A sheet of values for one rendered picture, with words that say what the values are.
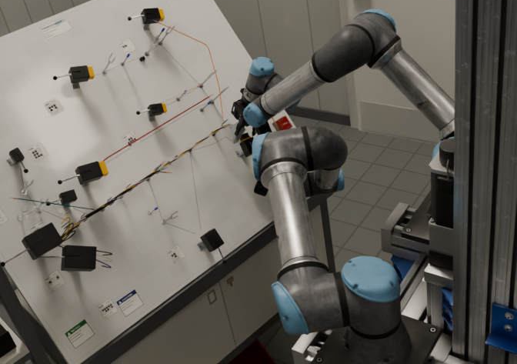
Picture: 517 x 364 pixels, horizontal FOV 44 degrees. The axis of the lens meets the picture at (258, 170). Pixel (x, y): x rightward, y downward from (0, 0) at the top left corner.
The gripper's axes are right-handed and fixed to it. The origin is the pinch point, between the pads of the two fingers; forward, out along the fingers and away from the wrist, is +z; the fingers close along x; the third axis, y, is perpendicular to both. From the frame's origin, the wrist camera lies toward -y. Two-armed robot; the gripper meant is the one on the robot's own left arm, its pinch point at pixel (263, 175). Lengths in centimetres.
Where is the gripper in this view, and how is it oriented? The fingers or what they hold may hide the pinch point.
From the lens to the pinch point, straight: 231.5
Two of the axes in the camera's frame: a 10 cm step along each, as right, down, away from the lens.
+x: -9.4, -3.4, -0.9
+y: 3.2, -9.3, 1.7
